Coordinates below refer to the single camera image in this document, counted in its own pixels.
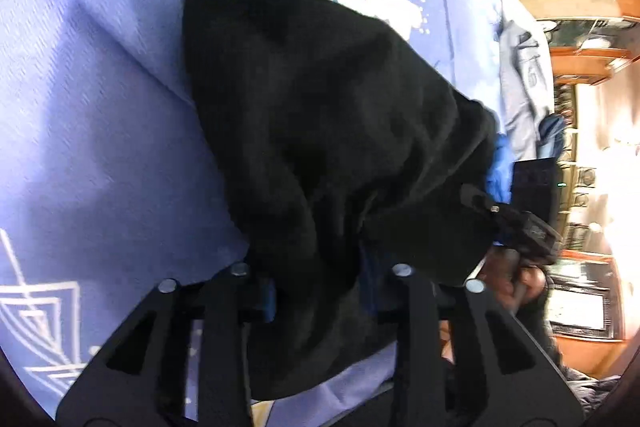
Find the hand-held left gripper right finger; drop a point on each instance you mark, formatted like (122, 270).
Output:
(371, 279)

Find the purple printed bed sheet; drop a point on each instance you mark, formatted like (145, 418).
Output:
(100, 107)

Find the blue garment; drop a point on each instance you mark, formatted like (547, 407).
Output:
(552, 132)

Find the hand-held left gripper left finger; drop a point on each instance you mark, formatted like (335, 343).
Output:
(268, 302)

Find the person's right hand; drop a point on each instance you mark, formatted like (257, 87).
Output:
(505, 279)

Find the dark cloth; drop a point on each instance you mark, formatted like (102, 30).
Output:
(595, 389)

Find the blue cloth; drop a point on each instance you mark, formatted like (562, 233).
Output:
(501, 167)

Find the wooden shelf unit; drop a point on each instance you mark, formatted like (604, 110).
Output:
(590, 52)

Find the black pants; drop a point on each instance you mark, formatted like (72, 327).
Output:
(310, 107)

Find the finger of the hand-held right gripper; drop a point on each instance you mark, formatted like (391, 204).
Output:
(520, 227)

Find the light grey shirt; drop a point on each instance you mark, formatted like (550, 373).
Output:
(520, 82)

